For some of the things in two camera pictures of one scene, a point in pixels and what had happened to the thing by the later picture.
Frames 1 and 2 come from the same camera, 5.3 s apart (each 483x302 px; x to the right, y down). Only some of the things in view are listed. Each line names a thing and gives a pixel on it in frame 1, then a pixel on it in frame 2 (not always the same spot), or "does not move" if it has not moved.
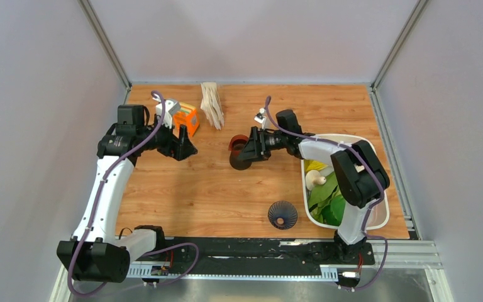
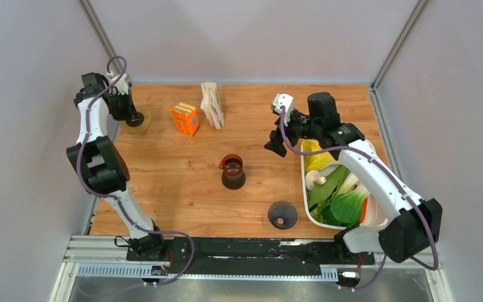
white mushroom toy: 312,178 does not move
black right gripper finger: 253,150 to 276,143
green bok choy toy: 326,204 does not move
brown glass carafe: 236,146 to 233,177
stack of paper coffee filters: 211,104 does not move
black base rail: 249,257 does not move
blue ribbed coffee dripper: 282,215 does not move
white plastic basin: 378,212 does not move
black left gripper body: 162,141 to 121,107
